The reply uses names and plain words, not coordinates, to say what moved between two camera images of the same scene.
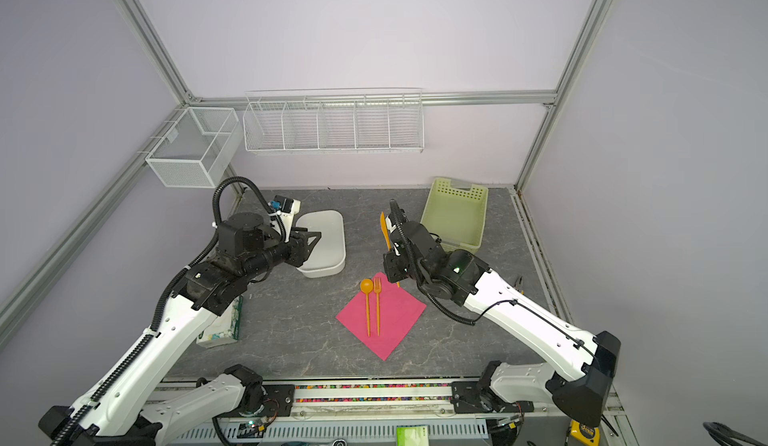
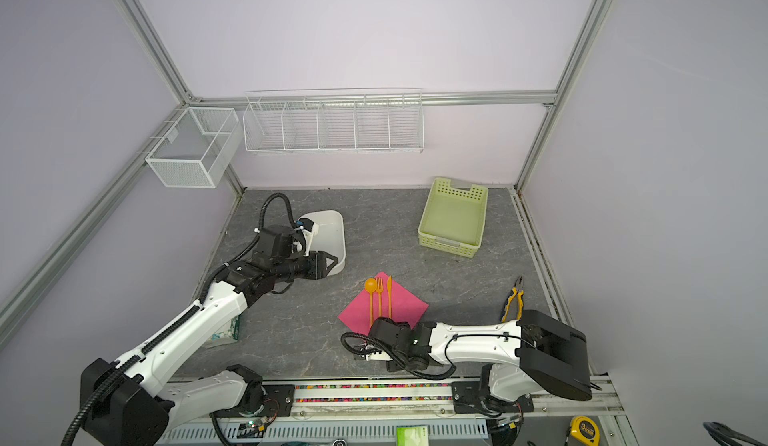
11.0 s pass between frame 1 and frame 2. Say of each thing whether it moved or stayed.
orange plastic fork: stayed
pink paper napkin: stayed
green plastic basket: stayed
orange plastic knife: moved
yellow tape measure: stayed
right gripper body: moved
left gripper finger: moved
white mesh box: stayed
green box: stayed
